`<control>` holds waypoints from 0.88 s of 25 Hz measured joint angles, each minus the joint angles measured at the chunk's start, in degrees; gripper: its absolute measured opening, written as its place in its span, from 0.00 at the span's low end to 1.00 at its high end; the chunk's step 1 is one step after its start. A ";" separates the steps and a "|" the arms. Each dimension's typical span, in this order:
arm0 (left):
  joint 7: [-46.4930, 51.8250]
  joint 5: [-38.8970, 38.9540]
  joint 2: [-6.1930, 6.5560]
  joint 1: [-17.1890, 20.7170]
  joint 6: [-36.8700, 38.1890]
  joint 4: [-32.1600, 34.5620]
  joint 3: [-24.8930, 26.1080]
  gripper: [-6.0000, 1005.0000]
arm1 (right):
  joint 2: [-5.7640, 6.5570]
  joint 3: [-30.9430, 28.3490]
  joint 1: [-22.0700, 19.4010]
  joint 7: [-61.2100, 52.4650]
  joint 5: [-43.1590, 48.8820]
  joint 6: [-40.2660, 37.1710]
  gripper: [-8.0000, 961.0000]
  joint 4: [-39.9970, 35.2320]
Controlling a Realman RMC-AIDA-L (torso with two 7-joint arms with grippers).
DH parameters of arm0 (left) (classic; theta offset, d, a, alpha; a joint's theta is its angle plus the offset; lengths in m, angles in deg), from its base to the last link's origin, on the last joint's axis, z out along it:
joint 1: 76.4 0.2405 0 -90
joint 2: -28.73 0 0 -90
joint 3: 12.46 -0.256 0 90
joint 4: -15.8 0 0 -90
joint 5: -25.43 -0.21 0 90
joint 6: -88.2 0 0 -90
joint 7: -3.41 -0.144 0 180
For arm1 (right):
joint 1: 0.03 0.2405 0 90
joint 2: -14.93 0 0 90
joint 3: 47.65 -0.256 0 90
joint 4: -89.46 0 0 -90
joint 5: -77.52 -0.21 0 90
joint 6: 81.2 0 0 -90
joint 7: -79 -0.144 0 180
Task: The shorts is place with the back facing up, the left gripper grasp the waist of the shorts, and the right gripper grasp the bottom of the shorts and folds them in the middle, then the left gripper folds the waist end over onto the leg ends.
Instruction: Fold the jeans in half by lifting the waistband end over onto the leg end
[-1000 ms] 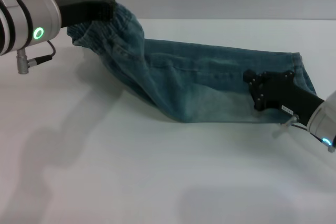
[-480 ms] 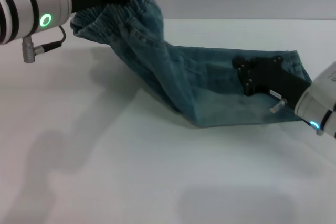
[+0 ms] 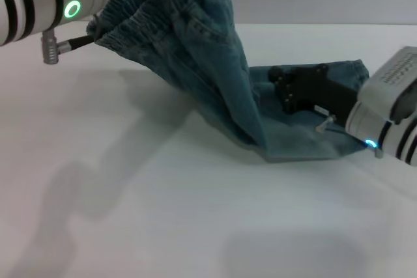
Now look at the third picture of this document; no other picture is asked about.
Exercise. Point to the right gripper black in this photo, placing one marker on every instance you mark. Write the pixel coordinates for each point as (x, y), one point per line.
(319, 95)

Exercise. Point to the blue denim shorts with print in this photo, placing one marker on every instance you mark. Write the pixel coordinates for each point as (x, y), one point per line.
(208, 73)

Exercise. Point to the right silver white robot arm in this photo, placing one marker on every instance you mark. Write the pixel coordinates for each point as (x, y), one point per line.
(378, 131)

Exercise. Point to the right wrist silver black camera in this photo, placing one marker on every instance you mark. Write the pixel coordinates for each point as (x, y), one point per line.
(391, 76)

